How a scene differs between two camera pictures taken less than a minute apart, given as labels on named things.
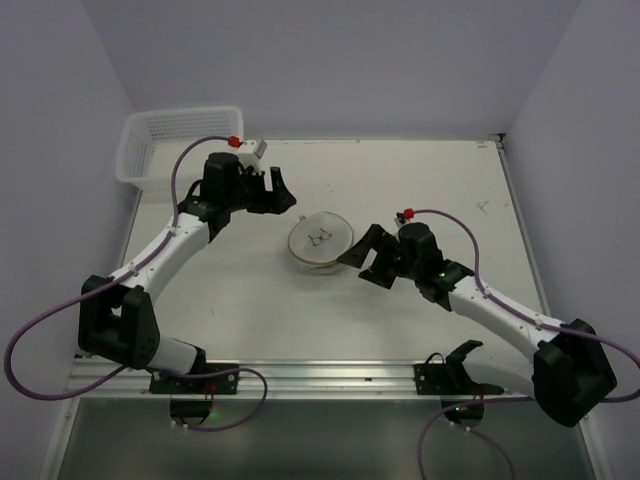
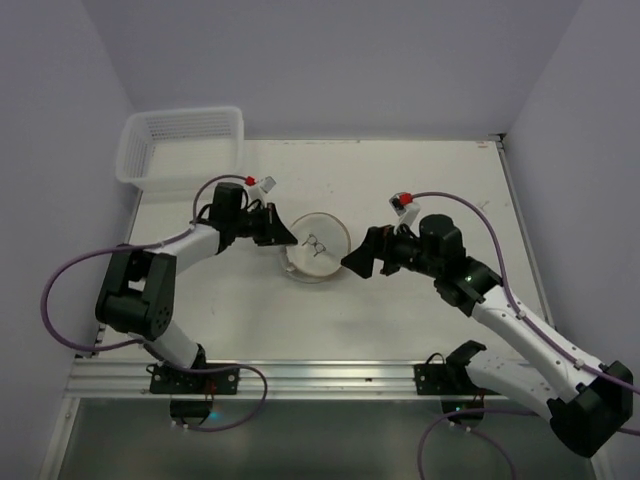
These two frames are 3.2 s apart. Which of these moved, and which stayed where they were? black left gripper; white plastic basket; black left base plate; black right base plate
Moved: black left gripper
Stayed: black left base plate; white plastic basket; black right base plate
